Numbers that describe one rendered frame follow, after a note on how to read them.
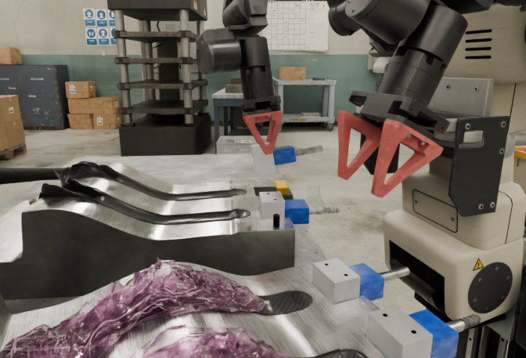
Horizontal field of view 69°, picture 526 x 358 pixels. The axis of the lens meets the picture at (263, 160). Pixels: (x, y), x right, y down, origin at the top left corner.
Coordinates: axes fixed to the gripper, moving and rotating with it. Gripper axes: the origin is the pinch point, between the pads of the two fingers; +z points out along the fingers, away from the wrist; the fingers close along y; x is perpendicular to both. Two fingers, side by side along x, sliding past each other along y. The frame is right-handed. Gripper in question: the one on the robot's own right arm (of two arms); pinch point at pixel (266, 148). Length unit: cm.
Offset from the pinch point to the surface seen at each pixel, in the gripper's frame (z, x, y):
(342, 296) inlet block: 15.3, 3.8, 29.3
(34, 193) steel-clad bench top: 6, -58, -31
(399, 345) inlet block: 15.3, 6.0, 39.6
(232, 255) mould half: 13.0, -8.6, 16.5
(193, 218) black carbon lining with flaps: 8.5, -14.1, 9.0
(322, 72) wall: -57, 172, -625
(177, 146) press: 21, -73, -394
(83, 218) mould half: 3.9, -27.7, 17.6
